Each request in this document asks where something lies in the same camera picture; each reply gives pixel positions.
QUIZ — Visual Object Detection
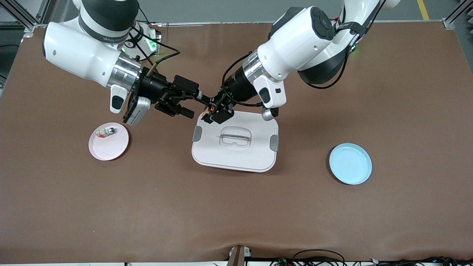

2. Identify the white lidded container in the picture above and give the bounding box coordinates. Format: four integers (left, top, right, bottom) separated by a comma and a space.
191, 109, 279, 173

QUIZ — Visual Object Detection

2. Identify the pink round plate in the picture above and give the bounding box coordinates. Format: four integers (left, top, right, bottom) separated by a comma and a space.
88, 122, 130, 161

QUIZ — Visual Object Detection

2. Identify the light blue round plate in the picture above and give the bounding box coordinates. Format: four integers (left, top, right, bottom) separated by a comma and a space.
329, 143, 372, 185

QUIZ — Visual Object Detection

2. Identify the clear lid handle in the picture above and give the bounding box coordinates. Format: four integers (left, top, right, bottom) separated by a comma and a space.
220, 127, 253, 151

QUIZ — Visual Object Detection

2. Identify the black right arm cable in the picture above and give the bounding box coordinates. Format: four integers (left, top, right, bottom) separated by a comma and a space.
127, 0, 181, 79

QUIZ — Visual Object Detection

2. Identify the white and silver switch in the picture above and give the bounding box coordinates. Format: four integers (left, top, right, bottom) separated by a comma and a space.
93, 127, 116, 139

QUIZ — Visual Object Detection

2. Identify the silver table edge rail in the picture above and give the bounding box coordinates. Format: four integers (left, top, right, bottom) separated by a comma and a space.
36, 20, 444, 28

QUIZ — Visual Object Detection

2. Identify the aluminium frame post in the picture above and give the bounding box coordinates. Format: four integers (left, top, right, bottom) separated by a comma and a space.
442, 0, 473, 30
0, 0, 51, 40

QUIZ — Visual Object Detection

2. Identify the black cable bundle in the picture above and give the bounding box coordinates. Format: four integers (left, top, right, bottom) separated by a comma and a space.
270, 249, 473, 266

